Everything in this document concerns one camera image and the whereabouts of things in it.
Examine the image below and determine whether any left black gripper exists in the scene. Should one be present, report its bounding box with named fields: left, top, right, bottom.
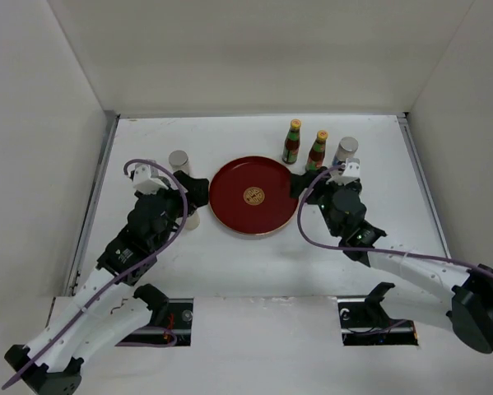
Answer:
left=137, top=171, right=208, bottom=251

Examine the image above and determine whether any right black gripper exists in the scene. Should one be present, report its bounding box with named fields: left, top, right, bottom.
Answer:
left=289, top=170, right=350, bottom=237

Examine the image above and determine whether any black-cap glass jar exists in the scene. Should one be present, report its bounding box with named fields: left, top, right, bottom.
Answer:
left=184, top=204, right=200, bottom=230

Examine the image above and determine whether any silver-lid spice jar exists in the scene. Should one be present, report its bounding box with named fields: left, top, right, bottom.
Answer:
left=168, top=150, right=191, bottom=175
left=332, top=137, right=359, bottom=166

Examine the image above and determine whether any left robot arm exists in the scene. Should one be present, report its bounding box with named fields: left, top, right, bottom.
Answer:
left=3, top=164, right=209, bottom=394

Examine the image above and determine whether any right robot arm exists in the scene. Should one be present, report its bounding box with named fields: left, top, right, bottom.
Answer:
left=290, top=167, right=493, bottom=354

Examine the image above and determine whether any sauce bottle yellow cap front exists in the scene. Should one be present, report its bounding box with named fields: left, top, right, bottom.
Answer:
left=305, top=130, right=328, bottom=171

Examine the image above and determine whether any sauce bottle yellow cap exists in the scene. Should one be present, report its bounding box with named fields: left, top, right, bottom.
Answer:
left=305, top=130, right=328, bottom=171
left=281, top=118, right=301, bottom=165

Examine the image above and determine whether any sauce bottle yellow cap rear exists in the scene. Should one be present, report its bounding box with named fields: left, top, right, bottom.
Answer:
left=281, top=118, right=301, bottom=165

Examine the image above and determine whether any red round lacquer tray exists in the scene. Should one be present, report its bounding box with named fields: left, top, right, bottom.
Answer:
left=209, top=156, right=298, bottom=235

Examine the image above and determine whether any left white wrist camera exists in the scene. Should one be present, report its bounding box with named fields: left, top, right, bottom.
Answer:
left=132, top=163, right=170, bottom=195

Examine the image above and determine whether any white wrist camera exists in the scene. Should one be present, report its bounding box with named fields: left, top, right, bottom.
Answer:
left=329, top=158, right=360, bottom=186
left=132, top=163, right=170, bottom=195

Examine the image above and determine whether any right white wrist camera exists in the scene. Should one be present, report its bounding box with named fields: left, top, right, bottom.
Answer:
left=329, top=158, right=360, bottom=186

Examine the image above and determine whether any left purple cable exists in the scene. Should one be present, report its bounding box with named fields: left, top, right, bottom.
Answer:
left=1, top=158, right=189, bottom=390

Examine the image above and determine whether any purple cable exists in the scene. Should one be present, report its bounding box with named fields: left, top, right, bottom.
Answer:
left=1, top=158, right=189, bottom=390
left=296, top=165, right=493, bottom=289

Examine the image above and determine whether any left metal table rail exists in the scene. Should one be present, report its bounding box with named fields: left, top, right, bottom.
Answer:
left=61, top=110, right=120, bottom=296

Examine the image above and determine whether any metal table rail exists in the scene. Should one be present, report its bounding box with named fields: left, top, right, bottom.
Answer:
left=61, top=110, right=120, bottom=296
left=396, top=113, right=451, bottom=258

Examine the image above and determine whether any right metal table rail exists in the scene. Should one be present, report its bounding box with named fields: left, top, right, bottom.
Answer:
left=396, top=113, right=451, bottom=258

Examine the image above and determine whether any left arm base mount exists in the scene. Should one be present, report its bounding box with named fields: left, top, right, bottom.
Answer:
left=118, top=284, right=194, bottom=348

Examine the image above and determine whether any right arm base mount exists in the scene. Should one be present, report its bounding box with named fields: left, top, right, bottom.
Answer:
left=337, top=282, right=418, bottom=346

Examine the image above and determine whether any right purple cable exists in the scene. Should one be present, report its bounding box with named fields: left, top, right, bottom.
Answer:
left=296, top=165, right=493, bottom=289

